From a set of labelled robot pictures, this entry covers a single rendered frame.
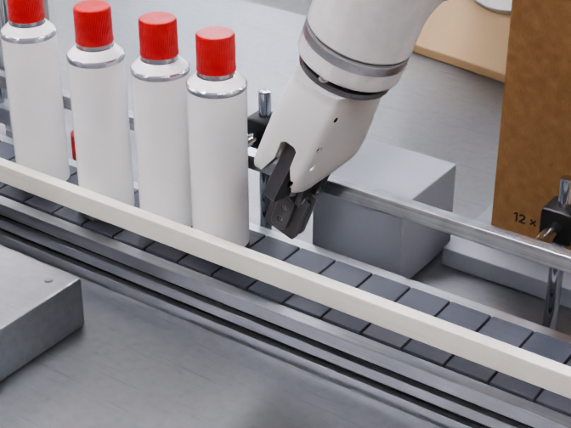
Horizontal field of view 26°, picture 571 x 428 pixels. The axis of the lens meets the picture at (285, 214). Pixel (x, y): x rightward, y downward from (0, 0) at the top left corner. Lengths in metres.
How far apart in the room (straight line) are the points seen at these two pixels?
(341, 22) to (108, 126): 0.31
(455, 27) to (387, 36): 0.77
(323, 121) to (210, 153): 0.15
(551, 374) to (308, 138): 0.25
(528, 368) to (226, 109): 0.33
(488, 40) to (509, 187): 0.49
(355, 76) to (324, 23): 0.05
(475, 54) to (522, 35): 0.52
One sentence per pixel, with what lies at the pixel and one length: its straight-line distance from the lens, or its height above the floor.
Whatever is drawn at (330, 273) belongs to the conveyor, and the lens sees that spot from 1.08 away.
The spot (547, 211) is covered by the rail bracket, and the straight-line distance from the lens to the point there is 1.02.
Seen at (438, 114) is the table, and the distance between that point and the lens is 1.50.
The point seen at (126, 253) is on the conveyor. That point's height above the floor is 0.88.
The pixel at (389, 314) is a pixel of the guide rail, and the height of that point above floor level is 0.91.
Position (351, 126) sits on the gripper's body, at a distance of 0.97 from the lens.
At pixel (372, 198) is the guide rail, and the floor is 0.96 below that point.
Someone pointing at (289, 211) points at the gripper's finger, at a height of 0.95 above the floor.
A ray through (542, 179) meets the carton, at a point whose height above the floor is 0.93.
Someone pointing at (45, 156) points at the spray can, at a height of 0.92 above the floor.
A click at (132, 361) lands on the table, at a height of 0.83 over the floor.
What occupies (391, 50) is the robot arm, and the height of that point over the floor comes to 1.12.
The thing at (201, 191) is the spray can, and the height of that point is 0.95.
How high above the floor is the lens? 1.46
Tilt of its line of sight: 29 degrees down
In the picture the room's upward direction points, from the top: straight up
